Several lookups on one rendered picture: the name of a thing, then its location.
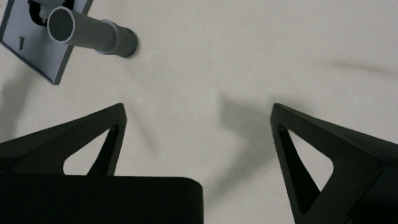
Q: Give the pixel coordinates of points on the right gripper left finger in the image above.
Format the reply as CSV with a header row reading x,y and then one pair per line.
x,y
46,151

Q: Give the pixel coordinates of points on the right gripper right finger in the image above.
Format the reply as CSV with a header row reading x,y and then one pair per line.
x,y
365,169

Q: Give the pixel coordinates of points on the grey flat tray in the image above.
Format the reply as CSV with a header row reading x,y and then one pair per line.
x,y
39,51

